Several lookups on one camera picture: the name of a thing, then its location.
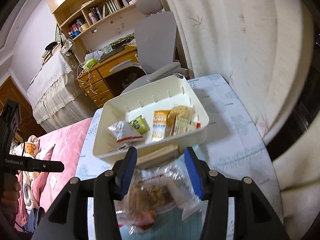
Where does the nut bar clear packet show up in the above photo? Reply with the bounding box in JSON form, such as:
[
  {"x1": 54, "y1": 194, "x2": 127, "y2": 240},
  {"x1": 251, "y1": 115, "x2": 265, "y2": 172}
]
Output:
[{"x1": 114, "y1": 155, "x2": 205, "y2": 231}]

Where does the tan wafer cracker pack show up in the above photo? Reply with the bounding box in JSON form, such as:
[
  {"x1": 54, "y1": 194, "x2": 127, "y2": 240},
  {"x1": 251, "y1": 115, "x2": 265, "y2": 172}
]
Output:
[{"x1": 136, "y1": 144, "x2": 180, "y2": 169}]

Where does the white red snack packet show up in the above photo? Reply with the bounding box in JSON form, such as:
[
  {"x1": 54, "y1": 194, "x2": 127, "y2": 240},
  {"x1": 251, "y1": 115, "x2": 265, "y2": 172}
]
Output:
[{"x1": 107, "y1": 121, "x2": 143, "y2": 143}]

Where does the white red printed packet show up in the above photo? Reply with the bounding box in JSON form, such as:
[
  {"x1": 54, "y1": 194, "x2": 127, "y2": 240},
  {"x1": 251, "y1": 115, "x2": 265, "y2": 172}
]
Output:
[{"x1": 169, "y1": 114, "x2": 201, "y2": 137}]

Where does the green snack packet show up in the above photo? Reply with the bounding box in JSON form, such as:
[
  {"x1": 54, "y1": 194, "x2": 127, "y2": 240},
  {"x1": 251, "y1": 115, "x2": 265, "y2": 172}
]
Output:
[{"x1": 129, "y1": 115, "x2": 150, "y2": 134}]

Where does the round rice cake bag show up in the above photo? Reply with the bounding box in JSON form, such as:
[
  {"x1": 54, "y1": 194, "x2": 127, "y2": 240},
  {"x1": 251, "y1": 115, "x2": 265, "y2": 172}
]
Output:
[{"x1": 167, "y1": 105, "x2": 195, "y2": 127}]

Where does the orange snack packet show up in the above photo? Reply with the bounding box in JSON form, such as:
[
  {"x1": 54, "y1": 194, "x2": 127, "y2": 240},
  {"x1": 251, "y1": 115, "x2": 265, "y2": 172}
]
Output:
[{"x1": 151, "y1": 110, "x2": 170, "y2": 142}]

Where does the person left hand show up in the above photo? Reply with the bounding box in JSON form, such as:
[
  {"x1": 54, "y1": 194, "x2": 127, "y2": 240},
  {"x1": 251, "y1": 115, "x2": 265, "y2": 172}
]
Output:
[{"x1": 1, "y1": 180, "x2": 21, "y2": 221}]

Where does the brown wooden door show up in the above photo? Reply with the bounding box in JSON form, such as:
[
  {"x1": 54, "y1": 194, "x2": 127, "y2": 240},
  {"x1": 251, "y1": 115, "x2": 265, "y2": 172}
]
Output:
[{"x1": 0, "y1": 76, "x2": 47, "y2": 141}]

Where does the lace covered cabinet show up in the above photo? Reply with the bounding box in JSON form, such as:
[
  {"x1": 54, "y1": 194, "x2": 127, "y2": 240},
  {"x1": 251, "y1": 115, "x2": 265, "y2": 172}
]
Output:
[{"x1": 27, "y1": 50, "x2": 98, "y2": 133}]

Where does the cartoon print blanket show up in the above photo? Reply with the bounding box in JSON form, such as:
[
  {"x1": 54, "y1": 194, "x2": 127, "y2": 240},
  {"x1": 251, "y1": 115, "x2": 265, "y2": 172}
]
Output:
[{"x1": 10, "y1": 135, "x2": 55, "y2": 231}]

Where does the pink quilt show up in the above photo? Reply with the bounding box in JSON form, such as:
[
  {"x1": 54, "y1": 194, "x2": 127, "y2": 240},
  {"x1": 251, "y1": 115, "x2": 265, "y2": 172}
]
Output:
[{"x1": 31, "y1": 118, "x2": 92, "y2": 211}]

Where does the tree pattern tablecloth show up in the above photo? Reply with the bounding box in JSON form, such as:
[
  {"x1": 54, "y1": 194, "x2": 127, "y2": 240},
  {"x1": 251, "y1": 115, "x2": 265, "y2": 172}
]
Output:
[{"x1": 75, "y1": 73, "x2": 284, "y2": 240}]

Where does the green tissue box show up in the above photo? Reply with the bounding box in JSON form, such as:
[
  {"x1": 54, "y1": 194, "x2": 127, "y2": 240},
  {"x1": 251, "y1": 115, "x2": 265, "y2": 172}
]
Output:
[{"x1": 84, "y1": 59, "x2": 98, "y2": 69}]

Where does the wooden desk with drawers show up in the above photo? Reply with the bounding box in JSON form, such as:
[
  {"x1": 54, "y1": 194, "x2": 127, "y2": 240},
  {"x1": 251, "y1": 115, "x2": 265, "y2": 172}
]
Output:
[{"x1": 77, "y1": 46, "x2": 145, "y2": 108}]

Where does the black keyboard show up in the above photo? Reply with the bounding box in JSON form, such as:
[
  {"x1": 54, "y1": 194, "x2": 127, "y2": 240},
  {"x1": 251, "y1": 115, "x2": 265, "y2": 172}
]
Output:
[{"x1": 98, "y1": 46, "x2": 124, "y2": 63}]

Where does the wooden bookshelf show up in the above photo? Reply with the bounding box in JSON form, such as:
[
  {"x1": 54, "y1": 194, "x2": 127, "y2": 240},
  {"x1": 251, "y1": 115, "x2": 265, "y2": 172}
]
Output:
[{"x1": 46, "y1": 0, "x2": 144, "y2": 62}]

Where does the white plastic storage bin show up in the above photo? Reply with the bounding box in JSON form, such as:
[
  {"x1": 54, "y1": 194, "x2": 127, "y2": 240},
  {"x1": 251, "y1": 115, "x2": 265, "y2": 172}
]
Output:
[{"x1": 93, "y1": 75, "x2": 209, "y2": 165}]

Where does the grey office chair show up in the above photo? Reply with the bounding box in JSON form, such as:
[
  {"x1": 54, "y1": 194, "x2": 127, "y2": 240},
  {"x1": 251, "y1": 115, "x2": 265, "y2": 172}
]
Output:
[{"x1": 122, "y1": 0, "x2": 189, "y2": 94}]

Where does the cream floral curtain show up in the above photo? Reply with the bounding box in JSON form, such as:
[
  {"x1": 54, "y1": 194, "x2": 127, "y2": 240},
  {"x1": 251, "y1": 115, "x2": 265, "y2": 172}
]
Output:
[{"x1": 152, "y1": 0, "x2": 320, "y2": 190}]

